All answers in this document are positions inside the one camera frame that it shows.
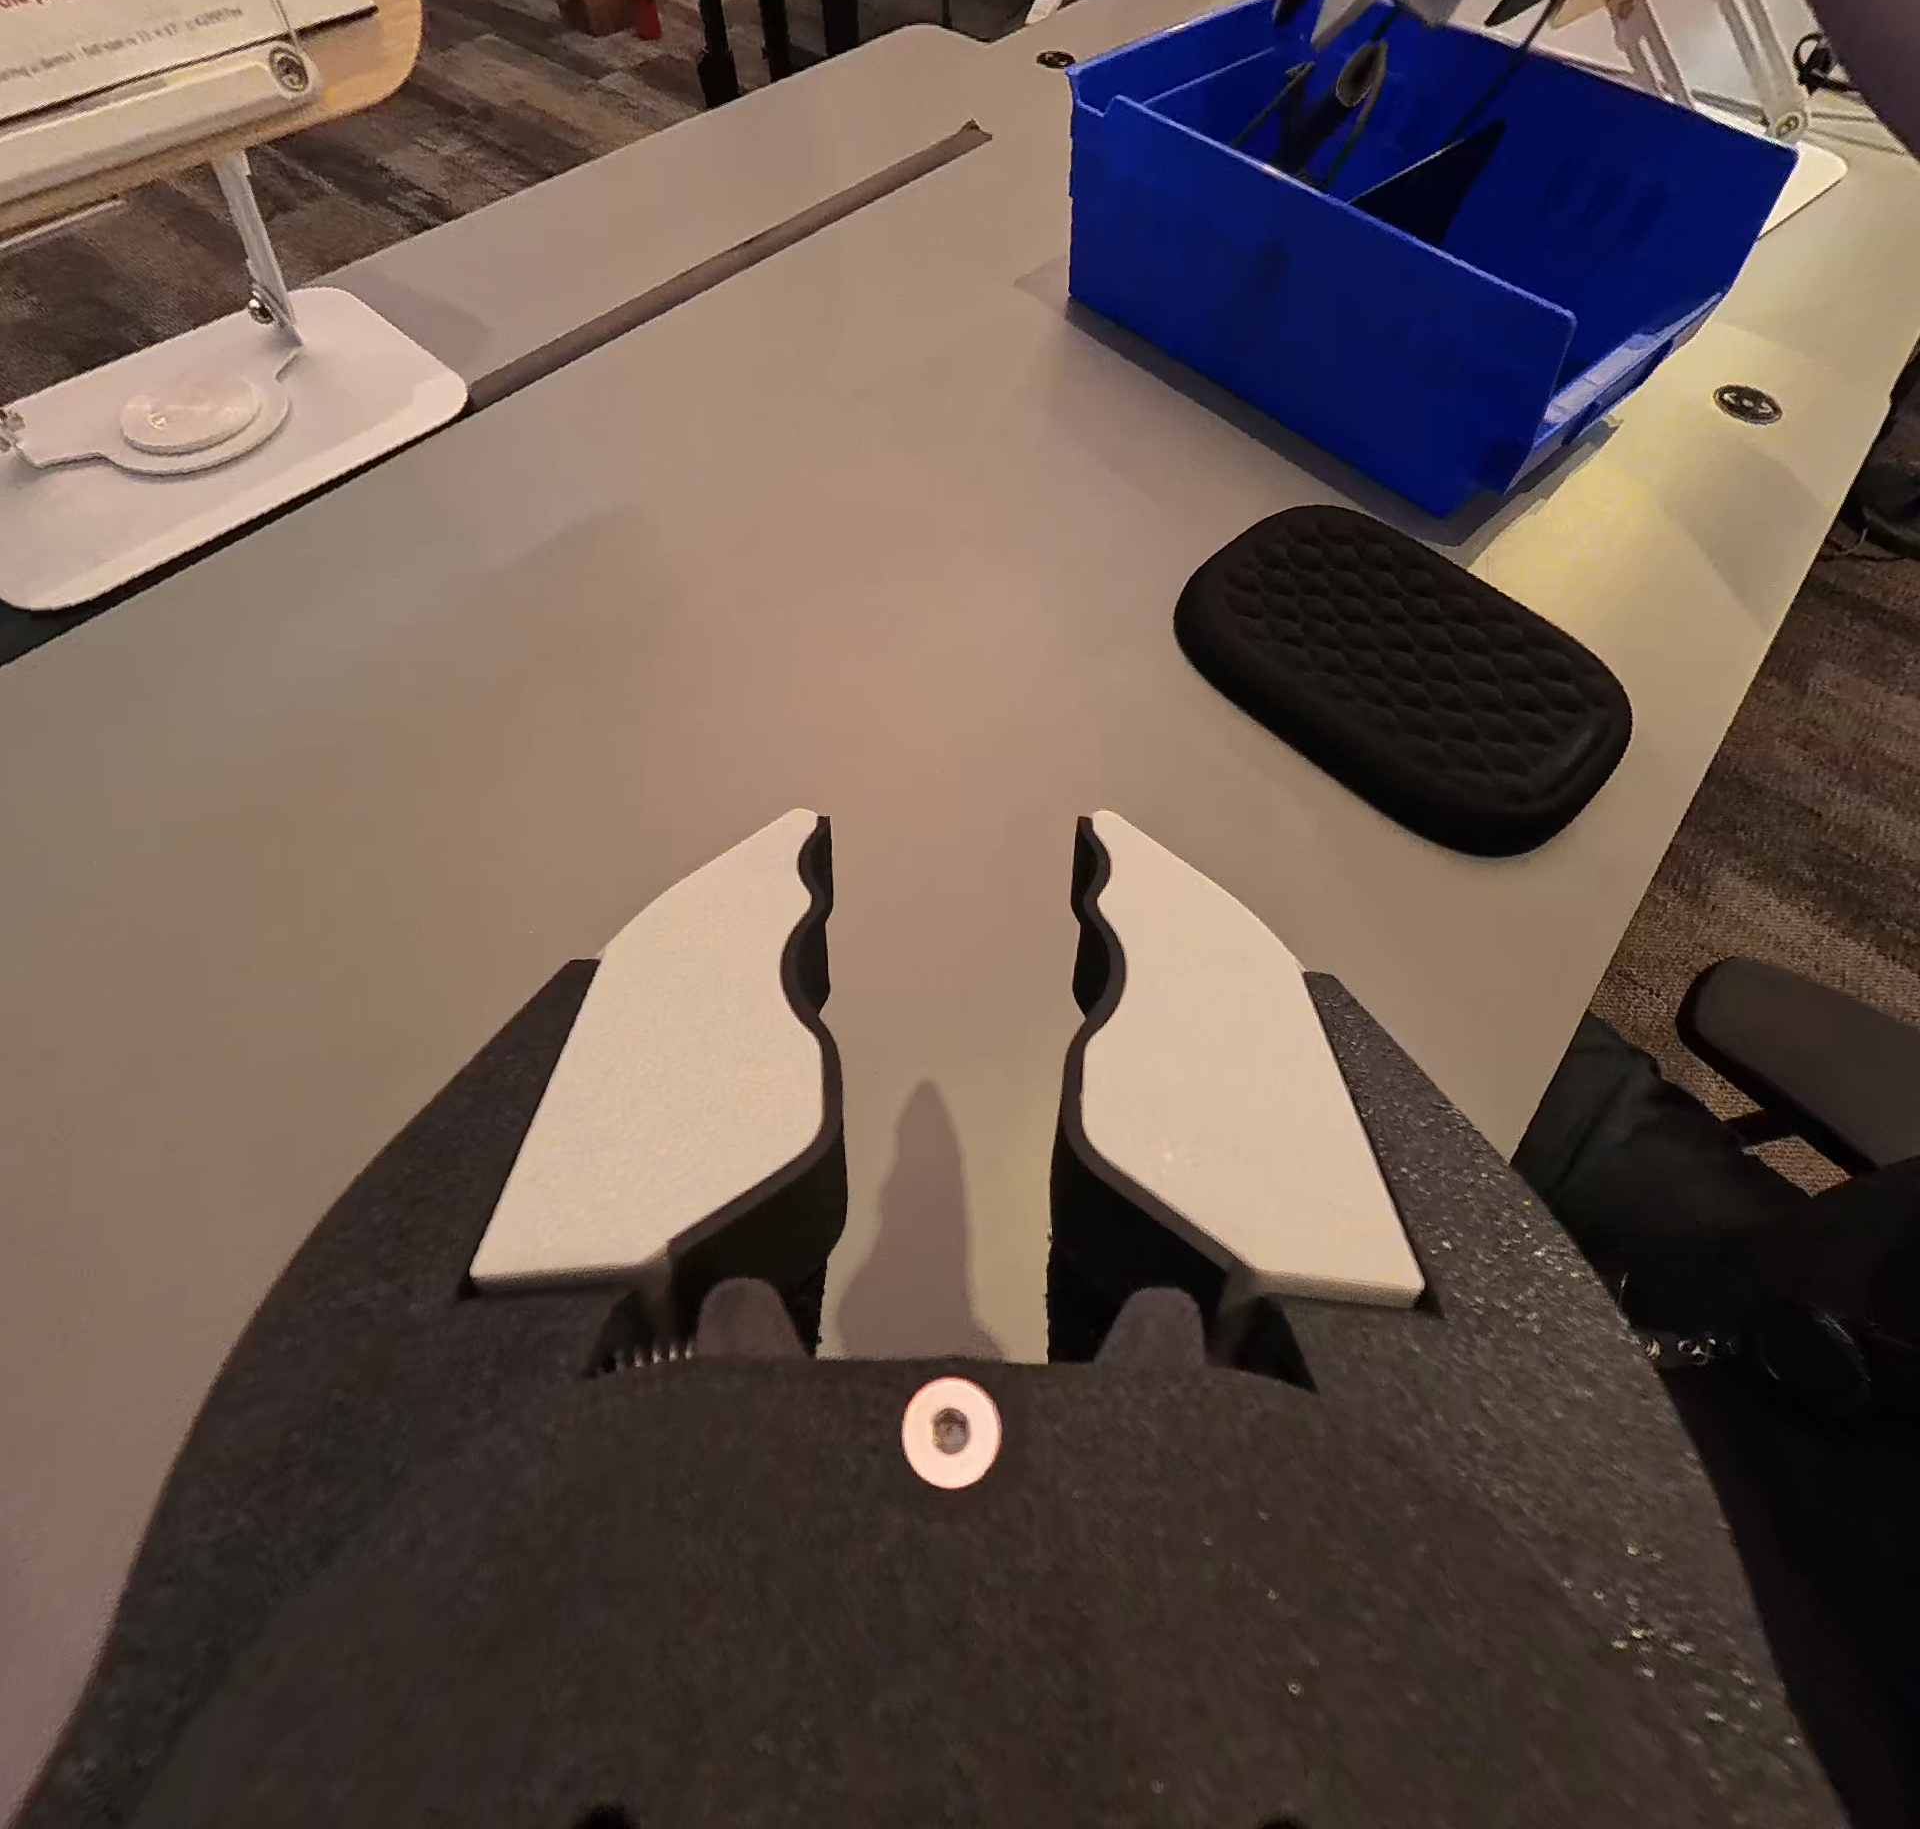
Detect blue plastic bin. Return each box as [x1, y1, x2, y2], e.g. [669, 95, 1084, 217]
[1067, 0, 1801, 522]

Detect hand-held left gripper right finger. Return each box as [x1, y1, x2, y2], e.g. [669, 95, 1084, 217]
[1048, 807, 1427, 1309]

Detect white stand with wooden board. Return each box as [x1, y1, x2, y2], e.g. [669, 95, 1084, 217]
[0, 0, 472, 611]
[1560, 0, 1848, 238]

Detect black textured cushion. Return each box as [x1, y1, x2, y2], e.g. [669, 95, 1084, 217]
[1174, 502, 1637, 859]

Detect person's dark trousers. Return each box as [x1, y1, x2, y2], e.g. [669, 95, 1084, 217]
[1512, 1016, 1920, 1829]

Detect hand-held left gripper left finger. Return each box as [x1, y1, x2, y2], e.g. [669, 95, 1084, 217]
[466, 807, 848, 1296]

